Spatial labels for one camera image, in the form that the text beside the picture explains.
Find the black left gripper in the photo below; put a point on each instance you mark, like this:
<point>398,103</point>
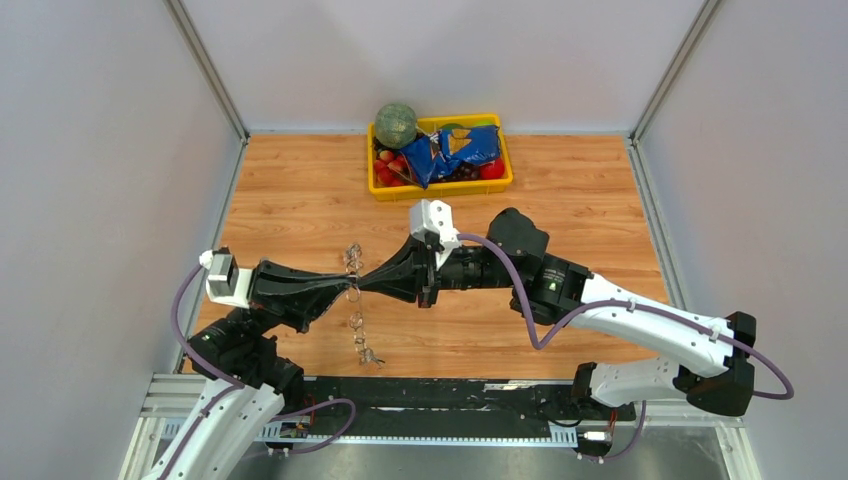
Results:
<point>286,293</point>

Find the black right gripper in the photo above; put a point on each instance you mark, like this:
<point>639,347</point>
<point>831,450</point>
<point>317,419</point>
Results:
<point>420,281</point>

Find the metal key holder plate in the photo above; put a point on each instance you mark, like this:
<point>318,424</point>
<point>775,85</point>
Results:
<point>354,264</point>

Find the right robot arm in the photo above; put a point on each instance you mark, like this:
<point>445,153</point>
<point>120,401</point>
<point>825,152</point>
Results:
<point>702,360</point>

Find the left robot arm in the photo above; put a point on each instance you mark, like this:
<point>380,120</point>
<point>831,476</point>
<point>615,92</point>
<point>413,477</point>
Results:
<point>247,384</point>

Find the yellow plastic bin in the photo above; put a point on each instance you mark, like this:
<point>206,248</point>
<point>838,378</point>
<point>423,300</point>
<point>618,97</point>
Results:
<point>439,190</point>

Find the strawberries in bin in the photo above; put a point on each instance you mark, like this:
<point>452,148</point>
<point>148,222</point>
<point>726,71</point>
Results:
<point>391,169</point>

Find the blue snack bag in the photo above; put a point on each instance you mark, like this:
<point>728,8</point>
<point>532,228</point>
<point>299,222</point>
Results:
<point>451,154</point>

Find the red tomato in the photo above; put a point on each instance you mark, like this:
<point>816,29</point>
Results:
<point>493,170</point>

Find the green melon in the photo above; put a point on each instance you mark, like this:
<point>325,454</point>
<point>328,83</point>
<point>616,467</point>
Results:
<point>395,125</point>

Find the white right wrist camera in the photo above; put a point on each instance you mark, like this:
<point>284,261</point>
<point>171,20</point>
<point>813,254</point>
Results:
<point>431,222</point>

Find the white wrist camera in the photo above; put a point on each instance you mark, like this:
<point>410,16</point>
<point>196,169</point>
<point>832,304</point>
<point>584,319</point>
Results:
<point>226,282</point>
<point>431,222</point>

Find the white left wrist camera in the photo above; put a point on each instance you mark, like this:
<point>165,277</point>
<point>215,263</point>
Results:
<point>226,282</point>

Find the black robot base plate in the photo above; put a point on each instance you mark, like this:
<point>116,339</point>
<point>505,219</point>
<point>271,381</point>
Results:
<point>446,408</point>

